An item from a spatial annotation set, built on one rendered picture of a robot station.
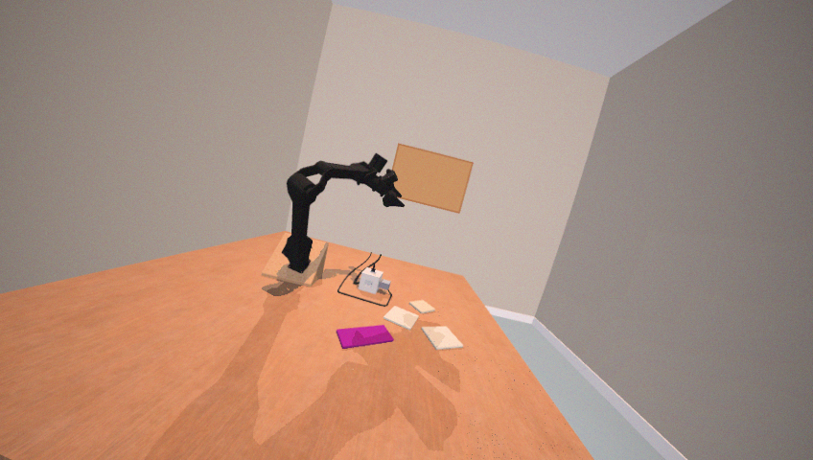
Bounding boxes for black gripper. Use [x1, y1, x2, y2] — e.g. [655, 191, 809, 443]
[371, 176, 405, 207]

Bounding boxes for purple flat rectangular slab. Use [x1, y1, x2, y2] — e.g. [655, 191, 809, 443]
[336, 325, 394, 349]

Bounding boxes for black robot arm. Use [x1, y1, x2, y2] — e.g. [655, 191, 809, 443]
[282, 153, 398, 273]

